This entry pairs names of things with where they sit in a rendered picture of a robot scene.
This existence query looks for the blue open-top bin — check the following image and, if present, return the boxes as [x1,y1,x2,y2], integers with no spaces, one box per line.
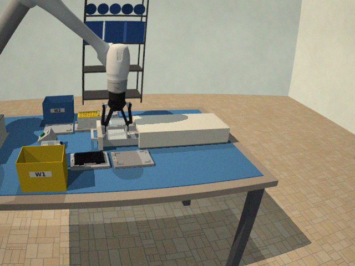
[42,95,74,124]

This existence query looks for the blue bench mat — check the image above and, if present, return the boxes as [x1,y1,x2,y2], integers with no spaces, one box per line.
[0,115,263,196]

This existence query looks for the yellow open-top bin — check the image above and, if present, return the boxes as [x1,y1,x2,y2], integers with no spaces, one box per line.
[16,145,68,192]

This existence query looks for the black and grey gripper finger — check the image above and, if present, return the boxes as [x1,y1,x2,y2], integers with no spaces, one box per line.
[119,102,133,138]
[101,103,116,140]

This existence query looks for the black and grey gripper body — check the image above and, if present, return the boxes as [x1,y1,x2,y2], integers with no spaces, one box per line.
[108,92,126,111]

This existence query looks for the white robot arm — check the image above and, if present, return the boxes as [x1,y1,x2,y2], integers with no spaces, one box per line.
[0,0,130,94]

